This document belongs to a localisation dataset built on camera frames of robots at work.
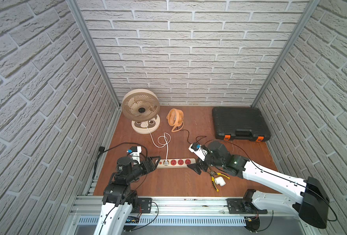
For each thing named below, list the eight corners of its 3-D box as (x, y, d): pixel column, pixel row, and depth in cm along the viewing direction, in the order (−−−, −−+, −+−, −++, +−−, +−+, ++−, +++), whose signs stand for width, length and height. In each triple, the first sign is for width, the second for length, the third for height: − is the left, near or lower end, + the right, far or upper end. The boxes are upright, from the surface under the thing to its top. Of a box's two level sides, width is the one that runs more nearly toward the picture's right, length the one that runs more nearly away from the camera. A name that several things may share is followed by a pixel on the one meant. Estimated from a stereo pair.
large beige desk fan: (134, 133, 104) (120, 102, 79) (137, 121, 111) (125, 88, 86) (160, 133, 104) (154, 102, 79) (161, 121, 111) (156, 89, 87)
